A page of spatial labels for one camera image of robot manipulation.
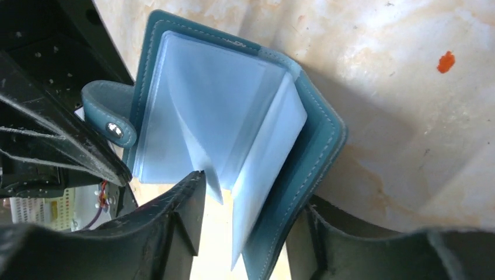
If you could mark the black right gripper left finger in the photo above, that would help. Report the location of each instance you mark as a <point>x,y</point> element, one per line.
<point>156,241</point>

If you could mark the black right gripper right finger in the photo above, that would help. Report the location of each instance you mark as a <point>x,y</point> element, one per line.
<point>326,242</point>

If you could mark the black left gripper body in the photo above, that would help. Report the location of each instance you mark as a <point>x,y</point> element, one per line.
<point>45,62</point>

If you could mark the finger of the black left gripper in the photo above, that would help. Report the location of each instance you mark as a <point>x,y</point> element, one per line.
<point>37,128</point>
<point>96,42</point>

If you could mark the teal card holder wallet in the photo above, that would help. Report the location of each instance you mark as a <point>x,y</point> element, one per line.
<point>246,115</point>

